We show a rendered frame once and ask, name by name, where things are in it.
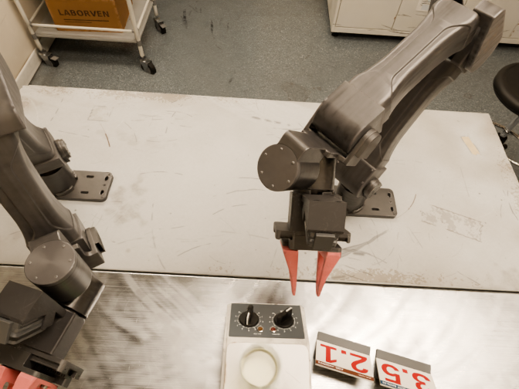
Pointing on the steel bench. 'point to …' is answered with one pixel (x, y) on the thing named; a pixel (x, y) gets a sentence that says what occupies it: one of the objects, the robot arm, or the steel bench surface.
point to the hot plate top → (290, 364)
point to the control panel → (266, 311)
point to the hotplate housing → (261, 339)
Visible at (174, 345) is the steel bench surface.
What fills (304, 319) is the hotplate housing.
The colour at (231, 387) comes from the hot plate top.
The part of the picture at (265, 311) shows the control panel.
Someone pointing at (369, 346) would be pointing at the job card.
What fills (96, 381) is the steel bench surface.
